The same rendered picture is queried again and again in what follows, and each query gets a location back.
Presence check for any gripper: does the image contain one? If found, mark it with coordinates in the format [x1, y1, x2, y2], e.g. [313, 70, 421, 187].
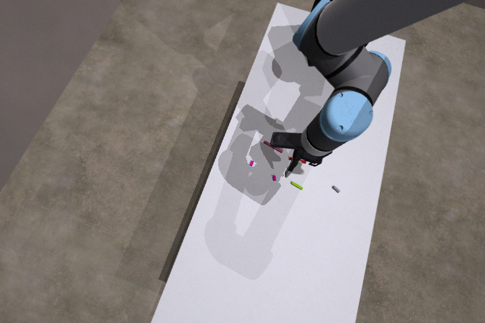
[285, 149, 333, 178]

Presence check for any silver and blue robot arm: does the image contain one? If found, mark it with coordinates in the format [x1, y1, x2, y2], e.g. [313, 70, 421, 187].
[270, 0, 469, 156]

